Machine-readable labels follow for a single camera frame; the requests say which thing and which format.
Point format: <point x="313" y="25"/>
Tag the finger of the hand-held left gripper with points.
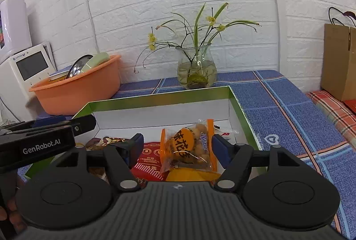
<point x="83" y="123"/>

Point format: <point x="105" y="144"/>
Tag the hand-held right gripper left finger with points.
<point x="135" y="149"/>

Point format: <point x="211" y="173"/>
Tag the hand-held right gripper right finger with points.
<point x="220" y="151"/>

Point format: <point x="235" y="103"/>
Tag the red nut snack packet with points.
<point x="150" y="157"/>

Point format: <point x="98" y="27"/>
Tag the orange clear snack packet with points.
<point x="189" y="145"/>

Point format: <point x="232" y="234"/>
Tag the green cardboard box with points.
<point x="155" y="117"/>

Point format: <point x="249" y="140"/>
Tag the person's left hand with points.
<point x="11" y="206"/>

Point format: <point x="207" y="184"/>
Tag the small white snack packet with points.
<point x="225" y="133"/>

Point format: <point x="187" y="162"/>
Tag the orange plastic basin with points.
<point x="80" y="92"/>

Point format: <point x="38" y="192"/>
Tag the yellow snack packet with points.
<point x="192" y="175"/>

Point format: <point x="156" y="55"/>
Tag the blue rimmed plate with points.
<point x="59" y="76"/>

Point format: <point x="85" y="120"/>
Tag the metal pot lid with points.
<point x="76" y="67"/>

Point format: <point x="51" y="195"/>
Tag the pale green bowl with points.
<point x="97" y="60"/>

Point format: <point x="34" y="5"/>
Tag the white appliance with screen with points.
<point x="19" y="81"/>

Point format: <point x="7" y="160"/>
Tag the blue checked tablecloth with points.
<point x="278" y="106"/>

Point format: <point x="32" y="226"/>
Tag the glass vase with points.
<point x="197" y="73"/>

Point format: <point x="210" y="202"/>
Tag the orange plaid cloth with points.
<point x="333" y="112"/>

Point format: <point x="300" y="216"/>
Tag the white plastic cylinder tank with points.
<point x="15" y="23"/>

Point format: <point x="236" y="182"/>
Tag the green yellow-flowered plant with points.
<point x="197" y="26"/>

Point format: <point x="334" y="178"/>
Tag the red flat box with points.
<point x="351" y="106"/>

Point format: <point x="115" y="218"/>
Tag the brown paper bag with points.
<point x="338" y="62"/>

